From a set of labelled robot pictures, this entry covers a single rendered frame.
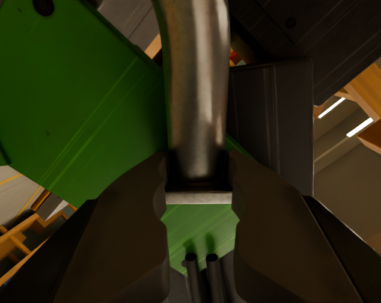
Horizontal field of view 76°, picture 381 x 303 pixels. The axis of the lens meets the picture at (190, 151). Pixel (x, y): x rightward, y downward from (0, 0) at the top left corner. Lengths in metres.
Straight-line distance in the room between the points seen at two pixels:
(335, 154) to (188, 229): 7.53
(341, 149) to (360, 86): 6.73
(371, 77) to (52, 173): 0.94
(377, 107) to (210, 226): 0.88
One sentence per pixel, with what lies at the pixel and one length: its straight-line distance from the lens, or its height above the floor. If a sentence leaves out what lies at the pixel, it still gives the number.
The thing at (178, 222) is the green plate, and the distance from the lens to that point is 0.19.
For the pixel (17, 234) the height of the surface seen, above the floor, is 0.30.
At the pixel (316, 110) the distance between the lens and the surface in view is 4.16.
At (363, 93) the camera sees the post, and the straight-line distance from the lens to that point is 0.99.
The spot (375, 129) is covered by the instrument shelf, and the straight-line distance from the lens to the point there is 0.75.
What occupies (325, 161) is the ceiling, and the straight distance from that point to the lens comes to 7.69.
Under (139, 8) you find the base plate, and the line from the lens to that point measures 0.66.
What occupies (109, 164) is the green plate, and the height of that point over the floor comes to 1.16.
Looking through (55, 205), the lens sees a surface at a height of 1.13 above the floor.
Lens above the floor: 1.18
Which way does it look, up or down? 4 degrees up
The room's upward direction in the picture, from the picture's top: 136 degrees clockwise
